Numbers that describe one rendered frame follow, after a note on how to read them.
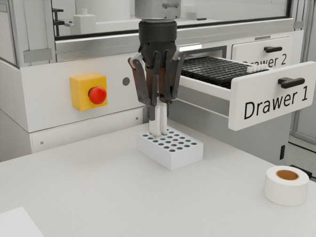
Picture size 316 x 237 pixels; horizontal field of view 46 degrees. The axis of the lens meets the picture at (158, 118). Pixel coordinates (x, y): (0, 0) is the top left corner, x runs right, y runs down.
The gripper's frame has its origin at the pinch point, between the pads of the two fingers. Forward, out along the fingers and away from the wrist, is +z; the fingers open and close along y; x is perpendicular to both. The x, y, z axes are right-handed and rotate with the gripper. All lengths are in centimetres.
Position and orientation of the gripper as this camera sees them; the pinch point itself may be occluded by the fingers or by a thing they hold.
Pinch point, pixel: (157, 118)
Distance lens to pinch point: 79.6
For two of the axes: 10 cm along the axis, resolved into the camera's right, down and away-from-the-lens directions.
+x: -5.9, -2.8, 7.6
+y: 8.1, -2.0, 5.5
